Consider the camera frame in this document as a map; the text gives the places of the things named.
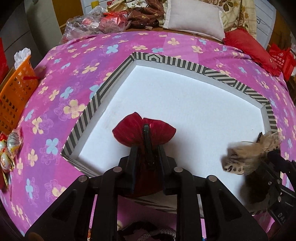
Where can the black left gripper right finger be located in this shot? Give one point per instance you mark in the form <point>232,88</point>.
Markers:
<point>158,166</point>

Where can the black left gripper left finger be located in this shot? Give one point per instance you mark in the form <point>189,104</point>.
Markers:
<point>130,166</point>

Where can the red velvet hair bow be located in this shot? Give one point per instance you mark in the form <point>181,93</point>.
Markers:
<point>129,131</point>

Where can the leopard print hair bow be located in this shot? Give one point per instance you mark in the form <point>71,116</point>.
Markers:
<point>245,157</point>

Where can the striped black white tray box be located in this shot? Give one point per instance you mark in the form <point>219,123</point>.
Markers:
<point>209,110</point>

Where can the pink floral bed sheet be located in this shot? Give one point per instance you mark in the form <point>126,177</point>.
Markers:
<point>71,74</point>

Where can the wrapped egg ornament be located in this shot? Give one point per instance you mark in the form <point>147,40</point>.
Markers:
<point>14,142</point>

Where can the lucky cat figurine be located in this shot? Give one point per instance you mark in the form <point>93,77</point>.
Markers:
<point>7,163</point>

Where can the red paper bag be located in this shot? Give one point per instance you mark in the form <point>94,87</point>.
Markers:
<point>285,60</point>

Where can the orange plastic basket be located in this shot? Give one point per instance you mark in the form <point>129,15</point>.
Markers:
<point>15,94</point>

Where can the clear plastic bag of items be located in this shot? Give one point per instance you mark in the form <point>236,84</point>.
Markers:
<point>97,21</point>

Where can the red cushion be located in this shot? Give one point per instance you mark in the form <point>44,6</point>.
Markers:
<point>241,39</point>

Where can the brown patterned cloth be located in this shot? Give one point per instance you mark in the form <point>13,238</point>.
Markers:
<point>141,14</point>

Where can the white tissue in basket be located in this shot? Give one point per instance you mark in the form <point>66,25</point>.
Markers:
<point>21,56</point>

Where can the white small pillow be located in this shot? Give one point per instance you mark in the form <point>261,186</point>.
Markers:
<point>195,17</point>

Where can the floral beige quilt pillow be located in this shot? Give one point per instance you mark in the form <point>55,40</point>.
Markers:
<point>237,14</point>

